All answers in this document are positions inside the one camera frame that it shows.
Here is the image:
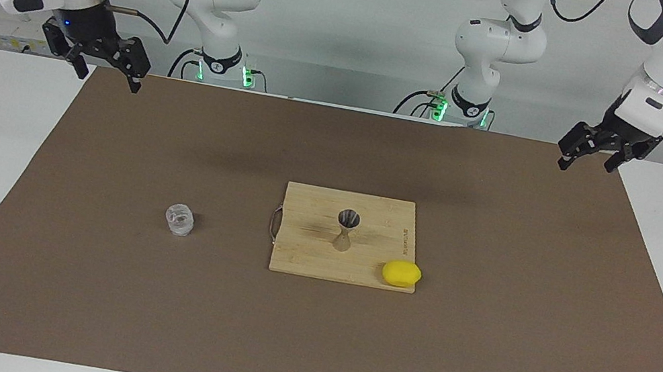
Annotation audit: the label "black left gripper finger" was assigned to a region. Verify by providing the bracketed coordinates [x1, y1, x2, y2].
[603, 130, 662, 181]
[554, 118, 610, 177]

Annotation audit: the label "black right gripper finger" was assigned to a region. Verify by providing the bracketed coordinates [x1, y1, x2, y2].
[35, 19, 97, 81]
[98, 32, 157, 96]

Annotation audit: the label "small clear glass cup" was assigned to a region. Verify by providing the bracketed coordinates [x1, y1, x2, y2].
[163, 202, 198, 238]

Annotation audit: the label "metal double jigger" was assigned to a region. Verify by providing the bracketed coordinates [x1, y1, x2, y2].
[331, 208, 362, 254]

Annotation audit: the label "yellow lemon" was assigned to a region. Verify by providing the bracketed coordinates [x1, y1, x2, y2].
[380, 257, 425, 291]

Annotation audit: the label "wooden cutting board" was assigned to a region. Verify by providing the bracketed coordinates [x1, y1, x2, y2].
[261, 178, 431, 297]

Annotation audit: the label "brown table mat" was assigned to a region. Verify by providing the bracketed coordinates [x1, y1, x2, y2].
[0, 44, 663, 372]

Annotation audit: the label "white wall socket box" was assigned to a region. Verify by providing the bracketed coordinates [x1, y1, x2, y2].
[0, 15, 57, 57]

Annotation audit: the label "thin black base cable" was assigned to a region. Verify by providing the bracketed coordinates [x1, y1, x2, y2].
[433, 60, 467, 100]

